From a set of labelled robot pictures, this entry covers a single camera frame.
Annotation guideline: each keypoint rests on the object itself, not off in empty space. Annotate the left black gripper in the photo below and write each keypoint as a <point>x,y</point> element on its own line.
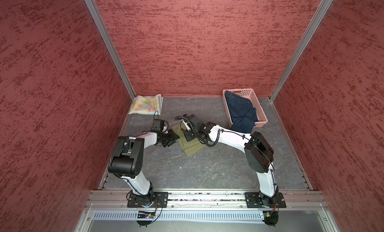
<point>173,138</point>

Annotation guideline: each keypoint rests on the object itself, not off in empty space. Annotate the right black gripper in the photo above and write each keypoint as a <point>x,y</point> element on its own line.
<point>188,136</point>

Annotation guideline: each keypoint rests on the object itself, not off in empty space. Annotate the olive green skirt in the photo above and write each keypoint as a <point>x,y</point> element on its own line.
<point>190,148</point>

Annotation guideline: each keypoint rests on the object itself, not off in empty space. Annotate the floral pastel skirt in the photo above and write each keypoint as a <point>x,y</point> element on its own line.
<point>147,105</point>

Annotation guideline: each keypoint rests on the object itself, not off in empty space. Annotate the blue denim skirt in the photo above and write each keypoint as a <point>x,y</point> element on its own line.
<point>242,113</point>

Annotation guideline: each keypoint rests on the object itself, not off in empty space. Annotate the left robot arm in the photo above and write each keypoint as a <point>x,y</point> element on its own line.
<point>126,164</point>

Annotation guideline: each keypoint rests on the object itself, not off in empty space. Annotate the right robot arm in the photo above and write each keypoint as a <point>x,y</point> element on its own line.
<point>258,152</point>

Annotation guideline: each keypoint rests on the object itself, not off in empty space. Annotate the pink plastic basket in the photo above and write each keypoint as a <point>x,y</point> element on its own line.
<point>249,94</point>

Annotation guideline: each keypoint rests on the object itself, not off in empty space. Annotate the left circuit board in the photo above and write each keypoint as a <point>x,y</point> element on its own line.
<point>147,215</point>

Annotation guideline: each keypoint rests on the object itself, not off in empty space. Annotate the circuit board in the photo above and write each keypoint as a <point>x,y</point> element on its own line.
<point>147,215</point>
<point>270,215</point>

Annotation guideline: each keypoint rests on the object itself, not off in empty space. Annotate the right circuit board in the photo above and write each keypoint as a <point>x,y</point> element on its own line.
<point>270,215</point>

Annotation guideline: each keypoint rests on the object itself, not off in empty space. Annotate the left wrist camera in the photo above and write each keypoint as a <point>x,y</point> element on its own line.
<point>159,126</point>

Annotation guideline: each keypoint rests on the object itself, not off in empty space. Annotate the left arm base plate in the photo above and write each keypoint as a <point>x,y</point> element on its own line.
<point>155,200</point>

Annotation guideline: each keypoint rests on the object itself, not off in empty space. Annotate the aluminium front rail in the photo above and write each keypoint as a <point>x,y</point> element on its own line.
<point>193,199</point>

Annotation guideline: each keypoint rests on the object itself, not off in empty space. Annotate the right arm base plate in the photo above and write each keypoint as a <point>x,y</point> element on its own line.
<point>257,200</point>

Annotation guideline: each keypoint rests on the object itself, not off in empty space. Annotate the left corner aluminium post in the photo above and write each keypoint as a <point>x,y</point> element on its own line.
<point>97,18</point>

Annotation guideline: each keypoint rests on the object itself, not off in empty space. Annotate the corner aluminium post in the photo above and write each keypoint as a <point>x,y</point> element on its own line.
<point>97,18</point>
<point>304,41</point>

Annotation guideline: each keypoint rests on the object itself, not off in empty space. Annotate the right corner aluminium post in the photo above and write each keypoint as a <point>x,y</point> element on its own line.
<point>304,41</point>

